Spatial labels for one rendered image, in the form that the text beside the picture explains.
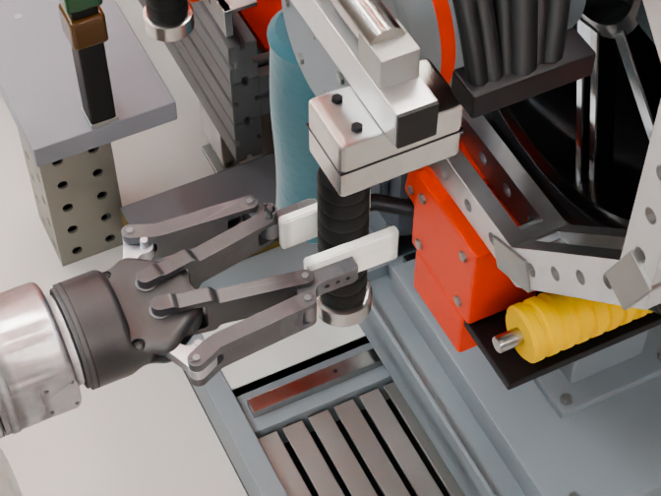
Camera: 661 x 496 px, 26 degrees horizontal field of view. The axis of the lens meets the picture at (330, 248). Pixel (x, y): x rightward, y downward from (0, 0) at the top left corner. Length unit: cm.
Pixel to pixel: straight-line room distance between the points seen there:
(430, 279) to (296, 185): 18
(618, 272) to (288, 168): 39
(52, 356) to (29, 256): 118
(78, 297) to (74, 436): 98
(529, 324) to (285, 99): 30
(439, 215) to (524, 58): 49
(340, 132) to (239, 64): 98
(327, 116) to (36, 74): 82
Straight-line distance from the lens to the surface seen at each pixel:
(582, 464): 162
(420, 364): 177
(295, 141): 133
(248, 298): 96
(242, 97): 193
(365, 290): 105
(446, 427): 170
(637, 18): 118
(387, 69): 88
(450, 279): 141
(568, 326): 134
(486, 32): 90
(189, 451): 188
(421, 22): 107
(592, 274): 116
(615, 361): 168
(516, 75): 91
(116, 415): 192
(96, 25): 152
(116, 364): 94
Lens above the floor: 161
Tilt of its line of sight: 51 degrees down
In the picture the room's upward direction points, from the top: straight up
